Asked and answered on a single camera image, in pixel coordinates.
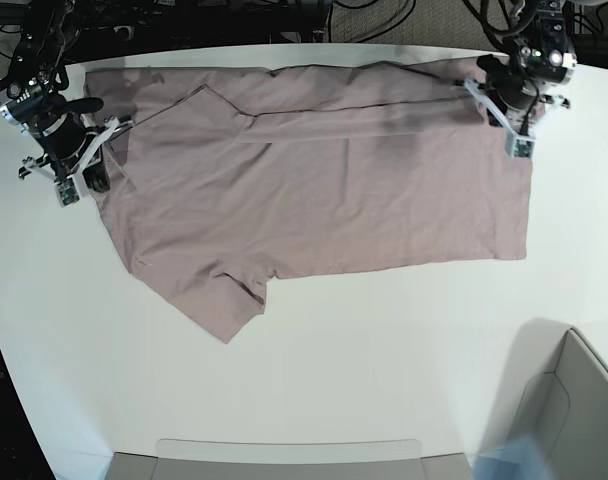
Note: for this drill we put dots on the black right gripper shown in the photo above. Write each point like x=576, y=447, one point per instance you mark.
x=56, y=124

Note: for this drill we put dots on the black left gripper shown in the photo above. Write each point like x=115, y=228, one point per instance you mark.
x=518, y=84

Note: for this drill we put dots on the pink T-shirt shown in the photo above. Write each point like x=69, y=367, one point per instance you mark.
x=231, y=177

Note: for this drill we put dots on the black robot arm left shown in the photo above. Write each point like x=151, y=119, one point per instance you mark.
x=532, y=27

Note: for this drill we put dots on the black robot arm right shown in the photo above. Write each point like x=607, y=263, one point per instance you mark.
x=31, y=91

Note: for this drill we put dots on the grey cardboard box right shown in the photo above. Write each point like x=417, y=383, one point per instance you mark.
x=566, y=410

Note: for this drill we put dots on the blue translucent object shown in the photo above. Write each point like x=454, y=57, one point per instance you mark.
x=521, y=458

